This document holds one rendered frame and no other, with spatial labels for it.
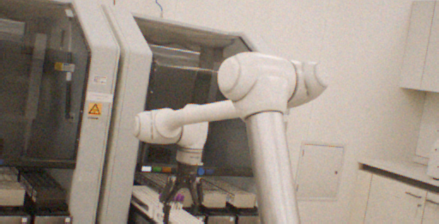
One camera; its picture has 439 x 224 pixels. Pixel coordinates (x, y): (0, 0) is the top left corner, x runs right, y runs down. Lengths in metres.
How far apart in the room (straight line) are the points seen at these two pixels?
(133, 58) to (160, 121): 0.41
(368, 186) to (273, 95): 3.13
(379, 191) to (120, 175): 2.59
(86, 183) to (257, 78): 1.01
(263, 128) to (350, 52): 2.97
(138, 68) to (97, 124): 0.27
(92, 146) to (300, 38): 2.21
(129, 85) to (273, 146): 0.93
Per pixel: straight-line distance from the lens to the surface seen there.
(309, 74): 1.55
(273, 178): 1.41
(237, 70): 1.43
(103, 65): 2.18
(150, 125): 1.90
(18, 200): 2.17
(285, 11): 3.96
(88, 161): 2.21
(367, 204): 4.53
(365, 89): 4.51
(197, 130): 2.00
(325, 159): 4.34
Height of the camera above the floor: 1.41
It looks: 3 degrees down
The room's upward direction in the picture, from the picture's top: 9 degrees clockwise
